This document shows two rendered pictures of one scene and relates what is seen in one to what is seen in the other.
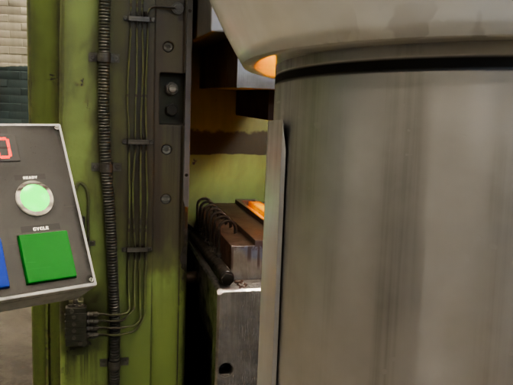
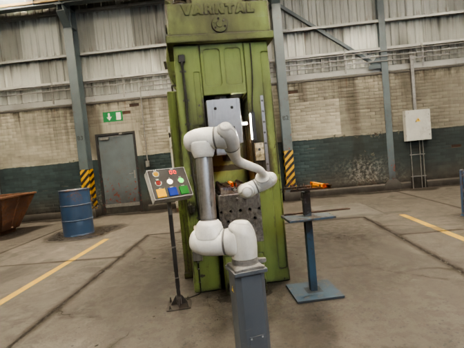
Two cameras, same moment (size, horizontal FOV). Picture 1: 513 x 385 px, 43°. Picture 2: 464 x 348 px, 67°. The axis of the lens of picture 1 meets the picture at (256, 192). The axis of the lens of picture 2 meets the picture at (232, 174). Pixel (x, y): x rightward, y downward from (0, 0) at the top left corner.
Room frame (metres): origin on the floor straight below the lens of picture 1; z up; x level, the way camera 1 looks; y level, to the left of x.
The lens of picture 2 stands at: (-1.93, -0.49, 1.26)
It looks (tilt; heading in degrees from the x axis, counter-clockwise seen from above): 3 degrees down; 8
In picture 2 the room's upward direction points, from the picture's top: 5 degrees counter-clockwise
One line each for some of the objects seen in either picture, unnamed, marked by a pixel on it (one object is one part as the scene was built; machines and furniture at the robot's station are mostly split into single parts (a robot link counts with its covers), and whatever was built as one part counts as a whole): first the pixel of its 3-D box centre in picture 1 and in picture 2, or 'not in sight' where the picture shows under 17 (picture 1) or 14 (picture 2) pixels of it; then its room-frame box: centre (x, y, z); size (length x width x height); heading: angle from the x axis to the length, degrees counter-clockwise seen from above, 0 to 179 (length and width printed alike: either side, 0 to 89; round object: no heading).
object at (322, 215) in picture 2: not in sight; (307, 216); (1.16, -0.70, 0.67); 0.40 x 0.30 x 0.02; 102
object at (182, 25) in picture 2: not in sight; (215, 20); (1.58, 0.00, 2.60); 0.99 x 0.60 x 0.59; 104
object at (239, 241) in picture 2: not in sight; (241, 238); (0.10, -0.24, 0.77); 0.18 x 0.16 x 0.22; 86
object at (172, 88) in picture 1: (172, 99); not in sight; (1.30, 0.18, 1.24); 0.03 x 0.03 x 0.07; 14
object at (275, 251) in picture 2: not in sight; (262, 163); (1.64, -0.33, 1.15); 0.44 x 0.26 x 2.30; 14
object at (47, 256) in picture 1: (46, 257); (184, 190); (0.94, 0.31, 1.01); 0.07 x 0.05 x 0.07; 129
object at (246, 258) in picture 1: (256, 233); (228, 187); (1.40, 0.00, 0.96); 0.42 x 0.20 x 0.09; 14
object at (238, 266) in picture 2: not in sight; (248, 261); (0.11, -0.27, 0.63); 0.22 x 0.18 x 0.06; 114
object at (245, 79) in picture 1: (262, 67); (224, 150); (1.40, 0.00, 1.32); 0.42 x 0.20 x 0.10; 14
